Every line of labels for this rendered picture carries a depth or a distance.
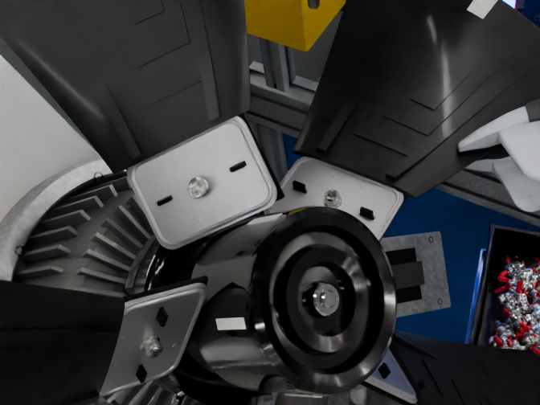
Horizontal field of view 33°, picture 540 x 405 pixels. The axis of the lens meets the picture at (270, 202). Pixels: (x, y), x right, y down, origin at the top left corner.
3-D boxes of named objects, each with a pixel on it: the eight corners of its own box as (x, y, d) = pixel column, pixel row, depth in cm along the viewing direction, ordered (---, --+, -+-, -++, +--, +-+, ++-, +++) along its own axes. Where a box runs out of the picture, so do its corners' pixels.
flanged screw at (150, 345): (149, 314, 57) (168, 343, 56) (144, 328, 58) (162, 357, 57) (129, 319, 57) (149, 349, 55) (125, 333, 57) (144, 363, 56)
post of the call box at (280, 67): (265, 86, 121) (254, 14, 111) (276, 71, 122) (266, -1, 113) (284, 92, 120) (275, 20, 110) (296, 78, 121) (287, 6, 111)
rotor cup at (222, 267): (231, 447, 66) (347, 466, 56) (92, 318, 61) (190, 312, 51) (327, 296, 73) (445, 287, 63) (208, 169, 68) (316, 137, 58)
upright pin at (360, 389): (344, 409, 84) (340, 377, 79) (354, 390, 85) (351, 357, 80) (364, 419, 83) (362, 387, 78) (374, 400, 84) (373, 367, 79)
